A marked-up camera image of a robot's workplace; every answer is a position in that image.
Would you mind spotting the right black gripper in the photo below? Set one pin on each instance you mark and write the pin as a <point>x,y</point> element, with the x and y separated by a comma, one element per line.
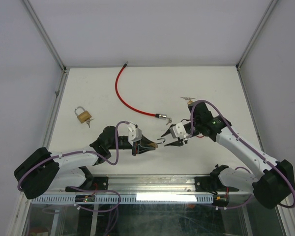
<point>177,143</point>

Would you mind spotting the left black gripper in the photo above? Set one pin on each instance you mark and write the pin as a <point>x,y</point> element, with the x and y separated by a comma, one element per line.
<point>143,147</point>

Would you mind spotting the small brass padlock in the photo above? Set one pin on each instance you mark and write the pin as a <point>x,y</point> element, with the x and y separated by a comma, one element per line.
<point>189,100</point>

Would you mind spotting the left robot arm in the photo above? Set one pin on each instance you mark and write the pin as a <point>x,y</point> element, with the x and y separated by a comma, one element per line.
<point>45,171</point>

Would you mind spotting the closed brass padlock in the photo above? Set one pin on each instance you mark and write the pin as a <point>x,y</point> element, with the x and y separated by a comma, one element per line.
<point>83,115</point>

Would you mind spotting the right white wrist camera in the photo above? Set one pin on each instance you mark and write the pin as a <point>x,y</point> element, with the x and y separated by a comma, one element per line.
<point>177,131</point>

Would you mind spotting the thick red cable lock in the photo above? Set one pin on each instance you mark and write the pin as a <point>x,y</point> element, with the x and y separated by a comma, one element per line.
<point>138,89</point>

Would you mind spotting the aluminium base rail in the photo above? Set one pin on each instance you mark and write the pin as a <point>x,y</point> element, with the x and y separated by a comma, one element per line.
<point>133,184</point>

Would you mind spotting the white slotted cable duct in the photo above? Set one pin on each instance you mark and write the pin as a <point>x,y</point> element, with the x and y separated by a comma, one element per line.
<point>139,198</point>

